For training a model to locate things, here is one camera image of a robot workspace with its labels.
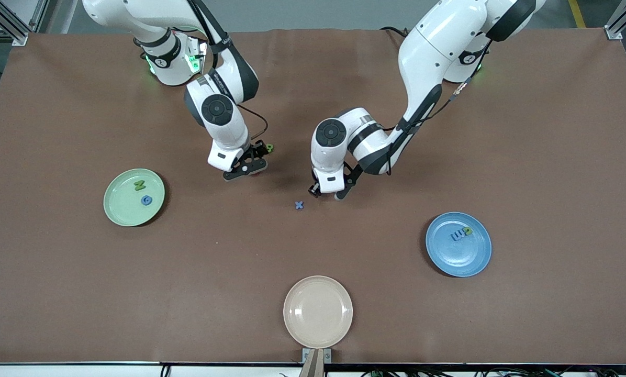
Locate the brown table mat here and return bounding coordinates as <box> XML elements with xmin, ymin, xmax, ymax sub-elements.
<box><xmin>0</xmin><ymin>27</ymin><xmax>626</xmax><ymax>365</ymax></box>

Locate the light green plate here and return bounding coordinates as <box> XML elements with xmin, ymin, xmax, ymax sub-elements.
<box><xmin>103</xmin><ymin>168</ymin><xmax>166</xmax><ymax>227</ymax></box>

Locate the beige plate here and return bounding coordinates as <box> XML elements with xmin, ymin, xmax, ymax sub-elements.
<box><xmin>283</xmin><ymin>275</ymin><xmax>354</xmax><ymax>349</ymax></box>

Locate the blue plate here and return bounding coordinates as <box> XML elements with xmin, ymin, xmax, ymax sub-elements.
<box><xmin>425</xmin><ymin>212</ymin><xmax>493</xmax><ymax>278</ymax></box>

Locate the black base cable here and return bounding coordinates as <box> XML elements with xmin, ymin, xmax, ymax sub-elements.
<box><xmin>380</xmin><ymin>26</ymin><xmax>414</xmax><ymax>40</ymax></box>

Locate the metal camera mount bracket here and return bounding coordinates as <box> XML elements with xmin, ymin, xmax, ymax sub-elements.
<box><xmin>301</xmin><ymin>347</ymin><xmax>332</xmax><ymax>377</ymax></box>

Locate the aluminium frame post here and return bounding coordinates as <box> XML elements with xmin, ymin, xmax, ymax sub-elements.
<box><xmin>603</xmin><ymin>0</ymin><xmax>626</xmax><ymax>40</ymax></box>
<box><xmin>0</xmin><ymin>0</ymin><xmax>31</xmax><ymax>47</ymax></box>

